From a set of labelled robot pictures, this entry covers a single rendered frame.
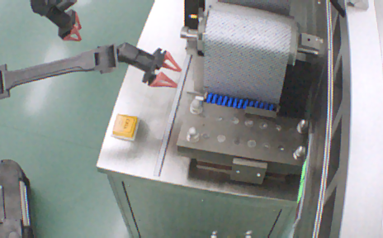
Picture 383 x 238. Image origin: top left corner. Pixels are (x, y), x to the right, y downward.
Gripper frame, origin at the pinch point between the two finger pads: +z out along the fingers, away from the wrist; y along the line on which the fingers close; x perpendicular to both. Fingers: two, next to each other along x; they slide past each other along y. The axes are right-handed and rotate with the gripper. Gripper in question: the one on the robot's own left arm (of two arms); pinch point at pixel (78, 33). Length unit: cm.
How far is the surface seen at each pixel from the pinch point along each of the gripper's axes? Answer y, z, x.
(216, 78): -35, 16, -39
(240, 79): -37, 17, -45
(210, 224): -60, 58, -9
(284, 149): -57, 30, -49
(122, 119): -31.3, 16.8, -4.7
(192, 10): 1.6, 20.7, -35.9
